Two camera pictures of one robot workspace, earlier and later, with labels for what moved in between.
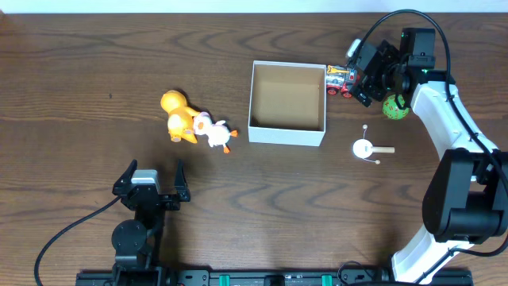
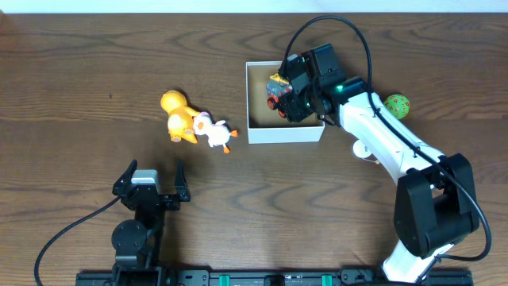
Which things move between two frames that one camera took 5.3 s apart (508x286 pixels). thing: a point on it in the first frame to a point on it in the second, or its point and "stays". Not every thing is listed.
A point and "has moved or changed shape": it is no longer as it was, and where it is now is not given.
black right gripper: (368, 83) to (297, 112)
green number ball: (391, 109) stays
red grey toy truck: (340, 79) has moved or changed shape
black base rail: (260, 277) stays
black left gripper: (150, 199) stays
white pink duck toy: (217, 133) stays
